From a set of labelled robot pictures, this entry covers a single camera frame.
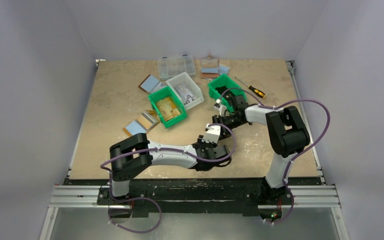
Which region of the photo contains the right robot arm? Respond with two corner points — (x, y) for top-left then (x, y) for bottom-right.
(211, 104), (310, 204)

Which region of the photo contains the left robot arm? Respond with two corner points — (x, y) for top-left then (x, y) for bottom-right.
(109, 133), (232, 205)

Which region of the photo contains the black VIP card stack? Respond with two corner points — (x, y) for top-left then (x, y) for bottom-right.
(215, 86), (234, 99)

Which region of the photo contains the green bin with black cards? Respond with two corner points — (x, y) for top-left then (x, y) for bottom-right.
(207, 74), (247, 113)

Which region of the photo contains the silver VIP card stack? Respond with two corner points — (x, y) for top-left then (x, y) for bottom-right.
(174, 83), (197, 106)

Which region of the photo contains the green bin with gold cards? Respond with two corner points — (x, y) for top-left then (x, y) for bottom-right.
(148, 86), (188, 129)

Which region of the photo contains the tan open card holder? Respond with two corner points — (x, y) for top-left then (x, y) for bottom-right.
(122, 109), (161, 137)

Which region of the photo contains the brown open card holder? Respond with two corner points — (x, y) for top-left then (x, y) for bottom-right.
(138, 74), (167, 95)

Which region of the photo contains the yellow black screwdriver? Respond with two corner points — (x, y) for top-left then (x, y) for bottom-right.
(235, 76), (266, 99)

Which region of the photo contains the white plastic bin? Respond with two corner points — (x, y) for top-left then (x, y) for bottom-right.
(165, 72), (205, 111)

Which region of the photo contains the clear compartment organizer box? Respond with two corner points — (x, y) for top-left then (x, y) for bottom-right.
(157, 54), (196, 81)

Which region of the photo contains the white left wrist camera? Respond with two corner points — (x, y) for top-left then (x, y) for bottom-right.
(202, 124), (221, 144)

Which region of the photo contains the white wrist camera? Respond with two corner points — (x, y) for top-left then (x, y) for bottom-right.
(214, 102), (228, 117)
(202, 124), (221, 144)

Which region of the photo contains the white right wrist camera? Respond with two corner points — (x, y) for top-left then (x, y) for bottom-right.
(214, 102), (228, 117)

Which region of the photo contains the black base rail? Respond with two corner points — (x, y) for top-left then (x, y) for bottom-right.
(63, 177), (322, 220)

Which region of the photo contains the aluminium frame rail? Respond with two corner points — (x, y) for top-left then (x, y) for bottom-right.
(48, 185), (130, 209)

